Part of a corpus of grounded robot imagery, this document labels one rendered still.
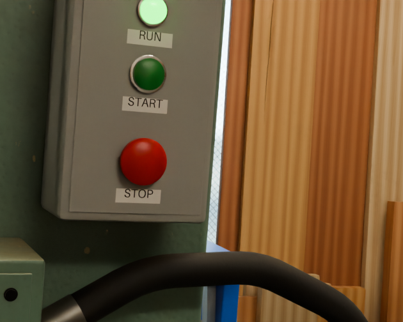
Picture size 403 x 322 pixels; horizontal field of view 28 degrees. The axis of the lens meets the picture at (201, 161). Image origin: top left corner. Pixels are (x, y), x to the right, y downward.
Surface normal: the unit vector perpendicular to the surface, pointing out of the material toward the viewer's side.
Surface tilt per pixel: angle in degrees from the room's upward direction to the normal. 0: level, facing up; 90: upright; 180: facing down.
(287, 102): 87
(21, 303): 90
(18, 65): 90
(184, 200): 90
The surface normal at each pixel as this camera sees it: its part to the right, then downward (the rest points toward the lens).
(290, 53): 0.28, 0.01
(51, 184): -0.92, -0.05
